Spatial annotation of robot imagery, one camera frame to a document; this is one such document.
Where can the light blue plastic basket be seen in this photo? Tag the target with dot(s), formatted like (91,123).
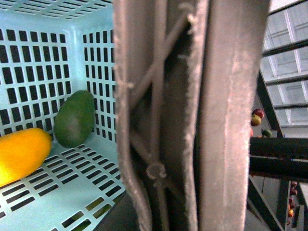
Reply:
(57,74)

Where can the brown basket handle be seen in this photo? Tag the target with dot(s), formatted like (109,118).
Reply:
(186,74)

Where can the yellow mango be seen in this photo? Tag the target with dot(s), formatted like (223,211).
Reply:
(22,152)

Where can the green avocado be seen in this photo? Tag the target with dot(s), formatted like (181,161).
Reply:
(75,119)

